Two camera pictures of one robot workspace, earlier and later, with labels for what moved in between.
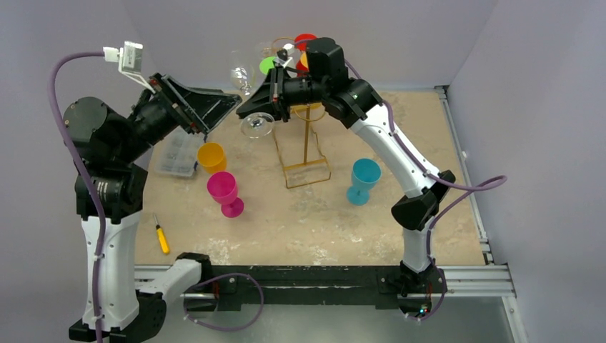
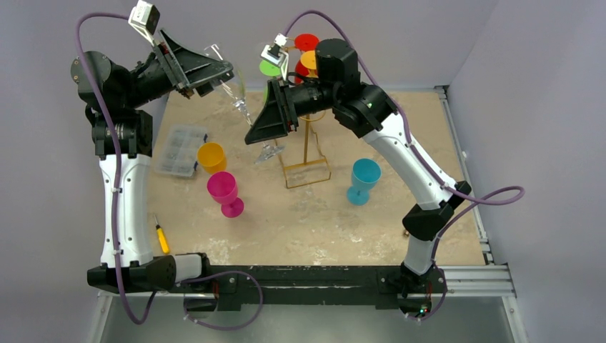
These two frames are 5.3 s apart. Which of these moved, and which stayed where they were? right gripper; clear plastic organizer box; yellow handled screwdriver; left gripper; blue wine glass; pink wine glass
Moved: left gripper; right gripper
Stayed: blue wine glass; clear plastic organizer box; pink wine glass; yellow handled screwdriver
